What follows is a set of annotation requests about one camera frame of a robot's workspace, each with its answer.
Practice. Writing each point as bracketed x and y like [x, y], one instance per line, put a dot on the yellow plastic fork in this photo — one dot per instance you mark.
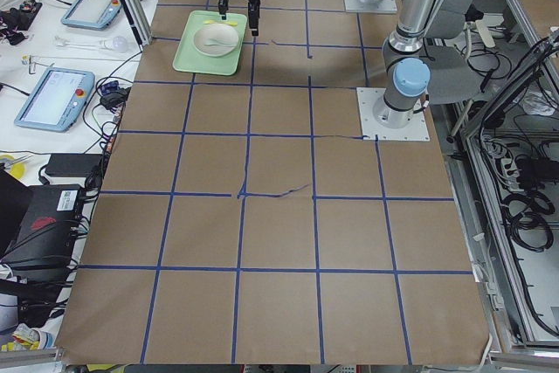
[230, 23]

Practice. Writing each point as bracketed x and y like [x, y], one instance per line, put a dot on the white round plate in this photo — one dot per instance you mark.
[221, 32]

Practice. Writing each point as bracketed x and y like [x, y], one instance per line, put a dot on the pale green plastic spoon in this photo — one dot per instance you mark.
[212, 42]

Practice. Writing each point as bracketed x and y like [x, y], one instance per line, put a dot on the mint green rectangular tray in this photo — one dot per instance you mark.
[189, 59]

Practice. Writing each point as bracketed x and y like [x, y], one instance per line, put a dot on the blue teach pendant far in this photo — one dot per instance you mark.
[91, 14]

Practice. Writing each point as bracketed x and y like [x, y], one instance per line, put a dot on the blue teach pendant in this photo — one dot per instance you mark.
[91, 14]
[57, 100]

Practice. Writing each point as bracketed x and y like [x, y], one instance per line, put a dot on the blue teach pendant near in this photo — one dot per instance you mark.
[57, 100]

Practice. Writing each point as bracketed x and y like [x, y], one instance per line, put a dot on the black power adapter brick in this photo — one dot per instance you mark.
[69, 165]

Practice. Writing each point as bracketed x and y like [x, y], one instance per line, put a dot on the black computer box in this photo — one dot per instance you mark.
[39, 227]

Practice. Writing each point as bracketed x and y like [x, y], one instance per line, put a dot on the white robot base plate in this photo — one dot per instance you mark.
[379, 122]

